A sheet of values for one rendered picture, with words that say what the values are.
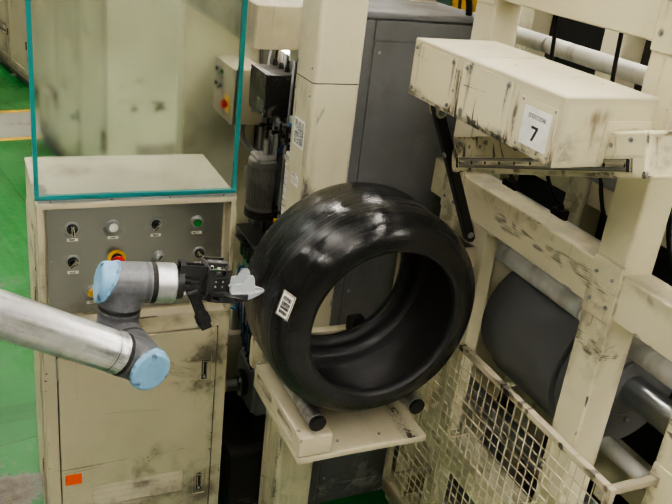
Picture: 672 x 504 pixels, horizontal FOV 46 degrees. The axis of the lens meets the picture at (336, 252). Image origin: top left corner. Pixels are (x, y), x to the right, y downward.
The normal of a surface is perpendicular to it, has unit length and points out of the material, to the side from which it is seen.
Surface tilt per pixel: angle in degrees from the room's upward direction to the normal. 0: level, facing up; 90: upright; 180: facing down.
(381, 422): 0
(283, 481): 90
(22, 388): 0
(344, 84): 90
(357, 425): 0
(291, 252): 52
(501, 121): 90
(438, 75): 90
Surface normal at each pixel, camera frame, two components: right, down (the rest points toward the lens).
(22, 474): 0.11, -0.91
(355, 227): 0.10, -0.33
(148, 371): 0.64, 0.41
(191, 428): 0.39, 0.41
